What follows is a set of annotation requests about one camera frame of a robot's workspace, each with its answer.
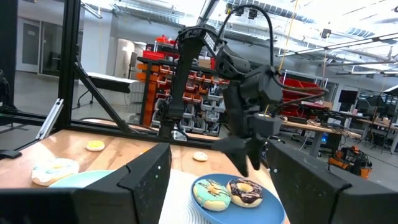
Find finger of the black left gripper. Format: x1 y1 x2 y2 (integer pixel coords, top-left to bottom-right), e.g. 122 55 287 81
212 136 251 179
247 136 268 172

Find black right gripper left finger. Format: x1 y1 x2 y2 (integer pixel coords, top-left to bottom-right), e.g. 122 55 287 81
0 142 173 224

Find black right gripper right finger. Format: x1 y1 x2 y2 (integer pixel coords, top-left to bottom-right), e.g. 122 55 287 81
266 139 398 224

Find chocolate icing donut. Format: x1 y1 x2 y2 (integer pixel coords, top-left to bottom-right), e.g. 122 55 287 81
226 177 264 208

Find large white icing donut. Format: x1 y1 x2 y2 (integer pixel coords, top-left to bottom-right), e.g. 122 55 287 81
30 157 81 187

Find pale blue deep plate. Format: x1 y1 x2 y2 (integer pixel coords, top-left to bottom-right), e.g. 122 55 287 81
48 169 116 189

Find orange parts bin shelf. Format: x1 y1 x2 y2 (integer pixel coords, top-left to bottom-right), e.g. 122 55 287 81
136 55 230 137

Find orange floor robot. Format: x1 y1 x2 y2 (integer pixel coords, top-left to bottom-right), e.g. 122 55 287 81
328 145 373 179

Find red bin rack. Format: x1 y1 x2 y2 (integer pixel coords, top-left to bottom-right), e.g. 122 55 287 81
278 76 326 118

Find blue flat plate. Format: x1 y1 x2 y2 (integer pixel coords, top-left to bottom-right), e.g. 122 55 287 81
190 173 286 224

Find cluttered workbench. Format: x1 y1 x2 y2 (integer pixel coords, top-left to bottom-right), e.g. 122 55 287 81
279 118 363 158

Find white round woven placemat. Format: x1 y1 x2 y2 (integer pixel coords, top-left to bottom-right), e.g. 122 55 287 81
157 169 203 224

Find red bins on shelf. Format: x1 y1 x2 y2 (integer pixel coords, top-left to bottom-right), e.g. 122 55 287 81
142 34 180 60

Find dark computer monitor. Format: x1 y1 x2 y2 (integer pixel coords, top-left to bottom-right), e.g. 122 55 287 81
338 89 359 105

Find black clamp foot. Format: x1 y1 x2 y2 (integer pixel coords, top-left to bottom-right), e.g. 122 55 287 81
0 149 22 160

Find white folding table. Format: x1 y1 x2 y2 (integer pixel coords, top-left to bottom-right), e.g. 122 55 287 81
76 72 139 108

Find black gripper cable bundle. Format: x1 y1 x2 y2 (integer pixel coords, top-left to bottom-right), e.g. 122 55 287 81
273 73 328 108

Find black table edge rail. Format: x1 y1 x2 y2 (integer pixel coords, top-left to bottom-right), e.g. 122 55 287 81
0 113 218 149

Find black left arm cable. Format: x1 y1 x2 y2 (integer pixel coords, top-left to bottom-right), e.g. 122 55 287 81
217 4 275 68

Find yellow hanging cord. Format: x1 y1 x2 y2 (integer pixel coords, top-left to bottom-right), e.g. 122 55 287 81
264 0 299 116

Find black slanted frame beam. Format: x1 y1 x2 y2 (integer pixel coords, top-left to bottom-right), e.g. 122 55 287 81
197 0 221 26

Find silver angled bracket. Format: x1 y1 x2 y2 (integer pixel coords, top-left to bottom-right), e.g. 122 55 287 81
35 98 65 140

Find black diagonal frame brace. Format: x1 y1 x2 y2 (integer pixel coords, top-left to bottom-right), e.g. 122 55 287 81
73 62 134 135

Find black upright frame post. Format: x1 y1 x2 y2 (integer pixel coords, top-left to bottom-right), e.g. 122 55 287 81
0 0 19 108

